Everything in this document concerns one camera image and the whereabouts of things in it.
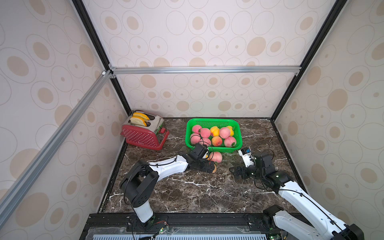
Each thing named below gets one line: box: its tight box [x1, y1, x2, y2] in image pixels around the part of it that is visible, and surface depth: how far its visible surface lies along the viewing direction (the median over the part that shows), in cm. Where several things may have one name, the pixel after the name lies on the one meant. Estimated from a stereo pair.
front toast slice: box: [130, 116, 147, 127], surface depth 94 cm
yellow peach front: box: [227, 126, 234, 137], surface depth 106 cm
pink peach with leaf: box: [192, 125, 202, 134], surface depth 108 cm
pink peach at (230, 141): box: [224, 136, 237, 148], surface depth 99 cm
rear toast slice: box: [133, 112, 150, 121], surface depth 95 cm
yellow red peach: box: [210, 126, 220, 137], surface depth 105 cm
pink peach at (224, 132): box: [220, 127, 230, 139], surface depth 100 cm
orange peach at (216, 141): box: [211, 136, 223, 147], surface depth 102 cm
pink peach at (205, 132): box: [200, 127, 211, 138], surface depth 104 cm
